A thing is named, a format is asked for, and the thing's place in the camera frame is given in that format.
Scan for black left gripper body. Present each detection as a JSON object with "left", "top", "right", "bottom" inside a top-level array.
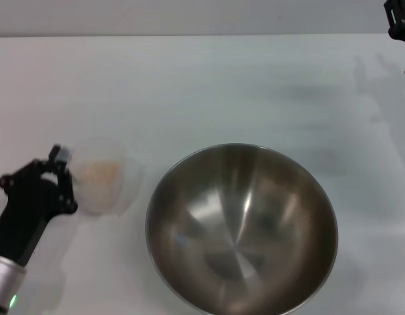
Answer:
[{"left": 0, "top": 175, "right": 77, "bottom": 266}]

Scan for white rice grains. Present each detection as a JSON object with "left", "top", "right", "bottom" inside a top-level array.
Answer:
[{"left": 79, "top": 159, "right": 121, "bottom": 206}]

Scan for translucent plastic measuring cup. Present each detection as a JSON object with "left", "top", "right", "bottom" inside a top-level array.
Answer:
[{"left": 70, "top": 139, "right": 146, "bottom": 217}]

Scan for stainless steel mixing bowl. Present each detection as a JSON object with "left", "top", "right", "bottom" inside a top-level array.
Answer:
[{"left": 144, "top": 142, "right": 339, "bottom": 315}]

